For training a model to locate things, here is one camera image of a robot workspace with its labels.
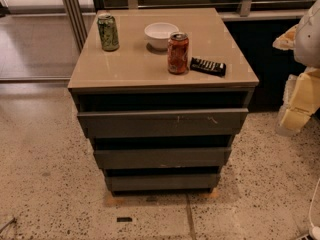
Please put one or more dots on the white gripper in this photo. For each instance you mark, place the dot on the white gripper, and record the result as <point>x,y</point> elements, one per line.
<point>308,39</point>

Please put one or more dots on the grey drawer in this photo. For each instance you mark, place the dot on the grey drawer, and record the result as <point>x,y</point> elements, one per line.
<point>162,123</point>
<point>162,182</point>
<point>162,158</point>

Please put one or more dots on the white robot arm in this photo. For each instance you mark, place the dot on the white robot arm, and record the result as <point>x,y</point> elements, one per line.
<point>306,52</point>

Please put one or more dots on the grey drawer cabinet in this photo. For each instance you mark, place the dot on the grey drawer cabinet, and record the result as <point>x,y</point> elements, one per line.
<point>135,78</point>

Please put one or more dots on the grey top drawer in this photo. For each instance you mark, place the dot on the grey top drawer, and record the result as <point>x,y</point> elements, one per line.
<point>162,123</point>

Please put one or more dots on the grey bottom drawer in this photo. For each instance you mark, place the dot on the grey bottom drawer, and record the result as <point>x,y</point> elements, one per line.
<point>162,182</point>

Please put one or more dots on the black snack bar wrapper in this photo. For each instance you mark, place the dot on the black snack bar wrapper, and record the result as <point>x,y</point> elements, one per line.
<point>208,67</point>

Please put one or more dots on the orange soda can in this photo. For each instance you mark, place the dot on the orange soda can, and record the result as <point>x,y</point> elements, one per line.
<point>178,45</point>

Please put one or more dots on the white bowl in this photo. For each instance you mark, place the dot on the white bowl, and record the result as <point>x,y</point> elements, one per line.
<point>158,34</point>

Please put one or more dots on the green soda can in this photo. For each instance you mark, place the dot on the green soda can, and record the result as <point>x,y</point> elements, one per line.
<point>108,32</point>

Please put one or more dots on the metal door frame post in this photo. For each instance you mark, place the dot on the metal door frame post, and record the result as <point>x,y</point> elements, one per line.
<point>73,10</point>

